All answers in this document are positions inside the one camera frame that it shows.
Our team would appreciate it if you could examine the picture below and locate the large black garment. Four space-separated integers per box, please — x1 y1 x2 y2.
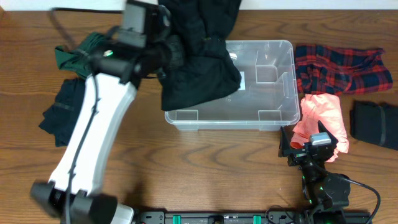
159 0 241 111

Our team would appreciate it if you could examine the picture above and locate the dark green garment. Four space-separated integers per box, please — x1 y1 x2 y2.
55 32 106 80

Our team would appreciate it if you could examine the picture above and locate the white paper label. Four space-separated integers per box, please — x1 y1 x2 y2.
238 72 246 91

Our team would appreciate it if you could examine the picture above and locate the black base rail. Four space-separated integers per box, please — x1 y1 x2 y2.
132 210 371 224

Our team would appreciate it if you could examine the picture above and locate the pink folded garment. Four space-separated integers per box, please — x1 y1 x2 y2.
290 93 349 162

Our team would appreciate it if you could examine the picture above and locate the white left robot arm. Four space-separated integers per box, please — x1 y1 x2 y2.
30 1 184 223

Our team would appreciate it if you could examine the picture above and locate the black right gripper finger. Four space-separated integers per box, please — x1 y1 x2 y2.
317 120 338 144
278 127 292 157

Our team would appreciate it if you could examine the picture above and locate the dark navy garment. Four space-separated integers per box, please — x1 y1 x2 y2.
39 78 85 147

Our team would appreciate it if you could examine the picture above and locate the clear plastic storage bin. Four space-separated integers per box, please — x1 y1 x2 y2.
165 40 300 131

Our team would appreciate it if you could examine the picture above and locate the red plaid flannel shirt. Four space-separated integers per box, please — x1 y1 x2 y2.
295 44 393 95

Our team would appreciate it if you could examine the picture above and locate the black folded garment right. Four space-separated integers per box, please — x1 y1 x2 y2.
350 101 397 150

